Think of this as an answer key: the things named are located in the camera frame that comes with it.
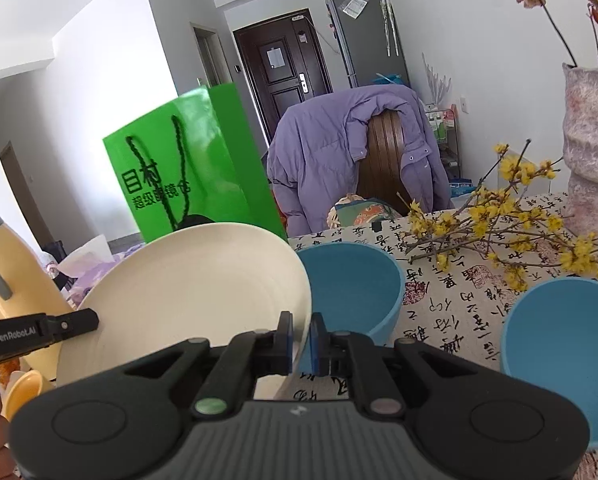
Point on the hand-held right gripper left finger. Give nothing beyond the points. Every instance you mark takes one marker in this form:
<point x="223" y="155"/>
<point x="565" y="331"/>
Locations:
<point x="290" y="340"/>

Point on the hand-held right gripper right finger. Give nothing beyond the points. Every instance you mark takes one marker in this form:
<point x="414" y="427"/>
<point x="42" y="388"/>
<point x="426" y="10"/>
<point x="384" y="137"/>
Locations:
<point x="313" y="342"/>

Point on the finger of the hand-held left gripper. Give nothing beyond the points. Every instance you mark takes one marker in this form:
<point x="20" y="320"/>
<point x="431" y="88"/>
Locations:
<point x="74" y="325"/>

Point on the blue bowl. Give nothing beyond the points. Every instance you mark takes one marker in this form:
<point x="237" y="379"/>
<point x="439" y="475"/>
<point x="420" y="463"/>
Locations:
<point x="564" y="350"/>
<point x="349" y="285"/>

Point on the cream plate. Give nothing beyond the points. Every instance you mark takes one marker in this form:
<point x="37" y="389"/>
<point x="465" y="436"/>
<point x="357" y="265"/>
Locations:
<point x="189" y="290"/>

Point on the yellow thermos jug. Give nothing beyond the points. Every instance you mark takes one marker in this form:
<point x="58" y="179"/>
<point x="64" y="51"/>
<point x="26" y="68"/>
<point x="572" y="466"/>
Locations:
<point x="24" y="285"/>

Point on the yellow cup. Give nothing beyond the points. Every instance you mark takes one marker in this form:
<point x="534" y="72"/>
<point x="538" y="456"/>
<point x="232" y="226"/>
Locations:
<point x="24" y="395"/>

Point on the purple tissue packet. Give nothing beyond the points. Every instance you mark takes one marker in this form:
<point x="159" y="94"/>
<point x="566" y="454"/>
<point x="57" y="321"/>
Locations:
<point x="109" y="270"/>

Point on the white plastic bag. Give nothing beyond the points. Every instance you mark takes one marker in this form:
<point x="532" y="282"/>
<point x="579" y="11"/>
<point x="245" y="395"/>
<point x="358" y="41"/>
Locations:
<point x="86" y="255"/>

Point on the patterned chair cushion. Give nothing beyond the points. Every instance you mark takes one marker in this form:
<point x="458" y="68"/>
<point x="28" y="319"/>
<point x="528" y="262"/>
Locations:
<point x="364" y="212"/>

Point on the printed tablecloth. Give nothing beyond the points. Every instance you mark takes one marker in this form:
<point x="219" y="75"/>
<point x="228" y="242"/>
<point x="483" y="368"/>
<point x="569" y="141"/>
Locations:
<point x="459" y="310"/>

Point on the purple jacket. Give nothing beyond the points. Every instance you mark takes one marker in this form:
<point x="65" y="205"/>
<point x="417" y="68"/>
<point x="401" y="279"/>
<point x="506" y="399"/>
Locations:
<point x="319" y="160"/>

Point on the green paper bag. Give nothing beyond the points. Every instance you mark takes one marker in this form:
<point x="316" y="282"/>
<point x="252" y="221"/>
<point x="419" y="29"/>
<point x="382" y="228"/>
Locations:
<point x="179" y="160"/>

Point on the wooden chair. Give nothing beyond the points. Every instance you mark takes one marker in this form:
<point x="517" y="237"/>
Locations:
<point x="384" y="160"/>

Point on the yellow flower branch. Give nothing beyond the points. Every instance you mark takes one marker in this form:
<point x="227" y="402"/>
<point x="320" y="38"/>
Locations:
<point x="489" y="230"/>

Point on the metal storage rack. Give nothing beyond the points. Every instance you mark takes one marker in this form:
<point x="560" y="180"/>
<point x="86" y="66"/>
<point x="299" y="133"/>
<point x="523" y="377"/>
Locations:
<point x="444" y="145"/>

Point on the dark wooden door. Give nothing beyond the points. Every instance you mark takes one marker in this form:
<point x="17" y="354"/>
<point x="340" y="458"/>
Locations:
<point x="279" y="75"/>

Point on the blue plastic bag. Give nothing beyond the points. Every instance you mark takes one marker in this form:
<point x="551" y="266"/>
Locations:
<point x="390" y="79"/>

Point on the grey interior door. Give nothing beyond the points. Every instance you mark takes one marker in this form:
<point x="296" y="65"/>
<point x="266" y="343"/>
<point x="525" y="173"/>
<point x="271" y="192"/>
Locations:
<point x="210" y="55"/>

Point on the grey refrigerator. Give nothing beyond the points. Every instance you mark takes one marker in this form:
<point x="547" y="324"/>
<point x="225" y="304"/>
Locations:
<point x="369" y="45"/>

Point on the white umbrella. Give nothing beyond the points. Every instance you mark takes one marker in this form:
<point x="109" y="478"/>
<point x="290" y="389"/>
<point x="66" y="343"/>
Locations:
<point x="388" y="20"/>

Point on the pink textured vase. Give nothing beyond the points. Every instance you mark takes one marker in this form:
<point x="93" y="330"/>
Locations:
<point x="594" y="160"/>

